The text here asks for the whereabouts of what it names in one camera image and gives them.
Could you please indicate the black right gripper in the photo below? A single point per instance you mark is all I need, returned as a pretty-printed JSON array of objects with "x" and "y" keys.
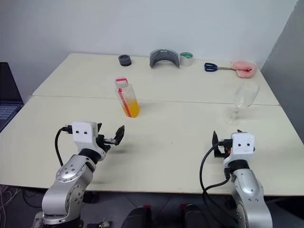
[{"x": 222, "y": 149}]

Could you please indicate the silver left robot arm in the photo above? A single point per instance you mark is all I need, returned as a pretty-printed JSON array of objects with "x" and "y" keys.
[{"x": 69, "y": 180}]

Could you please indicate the pink fluffy cloth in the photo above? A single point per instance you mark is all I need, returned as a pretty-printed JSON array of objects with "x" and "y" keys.
[{"x": 245, "y": 69}]

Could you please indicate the clear wine glass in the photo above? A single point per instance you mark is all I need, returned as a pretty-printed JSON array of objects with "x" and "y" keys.
[{"x": 242, "y": 97}]

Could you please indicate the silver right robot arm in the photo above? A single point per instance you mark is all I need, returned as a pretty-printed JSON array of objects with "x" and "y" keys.
[{"x": 249, "y": 197}]

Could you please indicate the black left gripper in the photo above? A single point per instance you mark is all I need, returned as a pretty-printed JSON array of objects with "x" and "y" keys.
[{"x": 108, "y": 142}]

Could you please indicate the plastic bottle with orange juice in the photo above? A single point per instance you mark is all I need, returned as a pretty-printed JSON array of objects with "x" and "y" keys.
[{"x": 130, "y": 107}]

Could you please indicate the white grey shoe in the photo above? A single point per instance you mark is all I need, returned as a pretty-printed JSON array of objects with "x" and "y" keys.
[{"x": 38, "y": 219}]

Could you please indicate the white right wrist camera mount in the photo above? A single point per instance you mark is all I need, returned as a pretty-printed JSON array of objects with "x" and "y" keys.
[{"x": 242, "y": 145}]

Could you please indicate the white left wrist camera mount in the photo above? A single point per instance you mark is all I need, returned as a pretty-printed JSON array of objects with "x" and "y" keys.
[{"x": 82, "y": 135}]

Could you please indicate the dark laptop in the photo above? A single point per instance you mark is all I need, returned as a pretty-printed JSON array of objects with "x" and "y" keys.
[{"x": 8, "y": 95}]

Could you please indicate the silver tape roll green core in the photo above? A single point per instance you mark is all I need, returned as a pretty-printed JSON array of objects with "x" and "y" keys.
[{"x": 186, "y": 60}]

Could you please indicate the white red bottle cap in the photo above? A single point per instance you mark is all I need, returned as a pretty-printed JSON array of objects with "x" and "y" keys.
[{"x": 121, "y": 82}]

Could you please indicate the grey curved visor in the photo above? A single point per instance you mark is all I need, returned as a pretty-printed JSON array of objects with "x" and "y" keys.
[{"x": 164, "y": 57}]

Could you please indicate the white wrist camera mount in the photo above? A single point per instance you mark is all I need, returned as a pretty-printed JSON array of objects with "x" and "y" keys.
[
  {"x": 82, "y": 135},
  {"x": 242, "y": 145}
]

